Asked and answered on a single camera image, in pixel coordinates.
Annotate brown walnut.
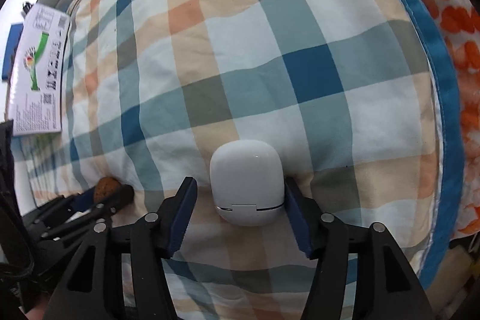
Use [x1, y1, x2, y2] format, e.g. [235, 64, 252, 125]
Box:
[93, 177, 121, 204]

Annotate white earbuds case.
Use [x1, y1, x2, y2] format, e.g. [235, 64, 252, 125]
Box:
[210, 140, 285, 227]

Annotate open cardboard box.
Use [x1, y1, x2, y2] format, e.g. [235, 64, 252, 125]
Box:
[6, 3, 71, 136]

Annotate plaid tablecloth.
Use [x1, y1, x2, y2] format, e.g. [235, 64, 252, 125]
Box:
[21, 0, 462, 319]

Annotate orange patterned cushion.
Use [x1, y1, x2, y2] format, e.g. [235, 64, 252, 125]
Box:
[422, 0, 479, 239]

